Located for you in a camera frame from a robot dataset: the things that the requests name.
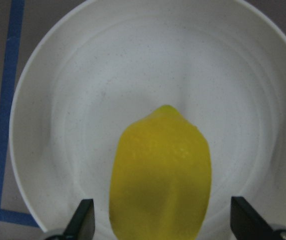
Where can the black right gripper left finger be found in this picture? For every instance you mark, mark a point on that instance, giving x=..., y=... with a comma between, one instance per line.
x=80, y=227

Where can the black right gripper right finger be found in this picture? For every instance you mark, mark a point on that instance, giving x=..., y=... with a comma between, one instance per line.
x=247, y=224

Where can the yellow lemon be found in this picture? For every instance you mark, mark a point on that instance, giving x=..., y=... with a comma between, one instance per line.
x=161, y=179

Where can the cream round plate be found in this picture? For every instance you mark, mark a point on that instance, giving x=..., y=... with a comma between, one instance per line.
x=108, y=63

